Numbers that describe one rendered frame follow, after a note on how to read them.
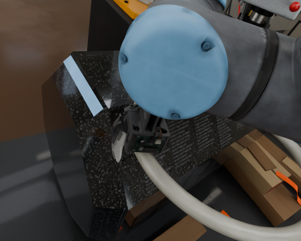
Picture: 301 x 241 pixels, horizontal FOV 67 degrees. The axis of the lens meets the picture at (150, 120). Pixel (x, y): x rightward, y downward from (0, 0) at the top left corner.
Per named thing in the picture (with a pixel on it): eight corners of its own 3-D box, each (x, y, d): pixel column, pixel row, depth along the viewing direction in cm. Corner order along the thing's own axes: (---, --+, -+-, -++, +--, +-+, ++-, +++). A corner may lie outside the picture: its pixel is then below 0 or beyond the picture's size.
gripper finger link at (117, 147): (103, 173, 47) (123, 146, 42) (102, 151, 52) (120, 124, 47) (117, 176, 49) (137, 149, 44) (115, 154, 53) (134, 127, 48)
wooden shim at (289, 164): (280, 161, 182) (281, 160, 181) (285, 157, 188) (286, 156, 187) (309, 187, 170) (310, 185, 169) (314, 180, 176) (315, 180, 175)
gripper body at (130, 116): (122, 154, 42) (139, 103, 34) (119, 122, 48) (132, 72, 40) (161, 156, 44) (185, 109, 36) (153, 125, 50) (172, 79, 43)
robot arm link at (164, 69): (285, 52, 15) (252, 9, 25) (119, -6, 15) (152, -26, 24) (220, 146, 21) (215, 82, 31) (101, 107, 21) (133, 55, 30)
